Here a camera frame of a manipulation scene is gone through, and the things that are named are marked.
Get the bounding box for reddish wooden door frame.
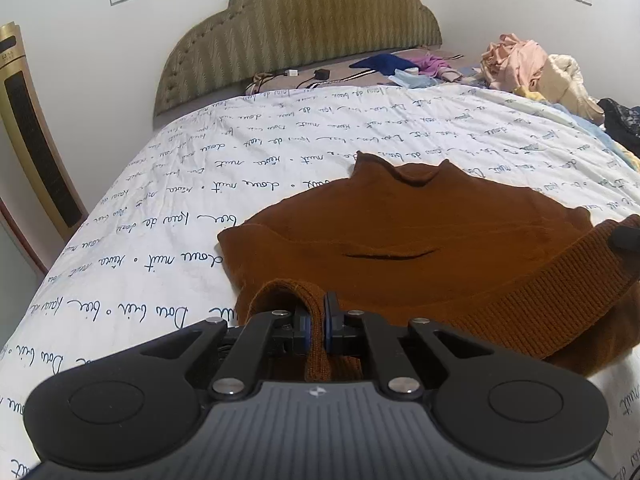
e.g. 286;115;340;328
0;199;49;277

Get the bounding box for purple cloth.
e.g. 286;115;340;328
412;55;455;79

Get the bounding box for light blue cloth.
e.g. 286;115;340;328
389;70;442;89

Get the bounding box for white script-printed bed sheet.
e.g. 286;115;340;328
0;82;640;480

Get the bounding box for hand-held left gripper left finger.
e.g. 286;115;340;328
140;292;315;401

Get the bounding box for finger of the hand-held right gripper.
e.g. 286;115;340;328
607;226;640;257

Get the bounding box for olive padded headboard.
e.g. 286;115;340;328
152;0;444;127

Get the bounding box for yellow cloth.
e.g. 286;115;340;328
512;85;552;104

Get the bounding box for pink clothes pile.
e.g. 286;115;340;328
480;33;552;94

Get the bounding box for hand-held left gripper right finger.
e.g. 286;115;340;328
322;291;496;401

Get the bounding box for cream clothes pile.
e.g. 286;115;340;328
540;53;605;122

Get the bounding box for dark patterned cloth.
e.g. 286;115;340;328
596;97;640;142

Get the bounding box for gold tower air conditioner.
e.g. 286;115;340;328
0;22;89;242

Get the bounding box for brown knit sweater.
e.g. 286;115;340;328
217;152;640;387

